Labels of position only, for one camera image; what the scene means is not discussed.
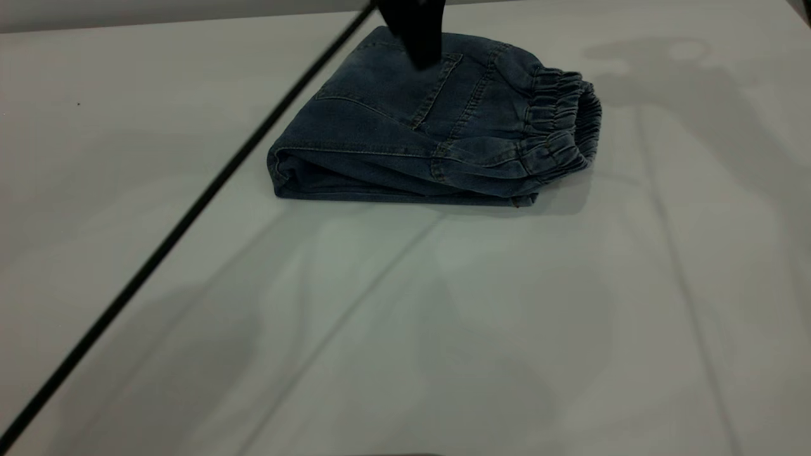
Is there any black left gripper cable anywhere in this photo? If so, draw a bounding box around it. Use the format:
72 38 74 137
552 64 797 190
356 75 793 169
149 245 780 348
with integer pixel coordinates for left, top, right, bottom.
0 1 380 452

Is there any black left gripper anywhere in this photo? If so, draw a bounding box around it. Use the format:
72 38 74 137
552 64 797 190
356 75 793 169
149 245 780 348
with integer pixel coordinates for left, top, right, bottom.
377 0 448 70

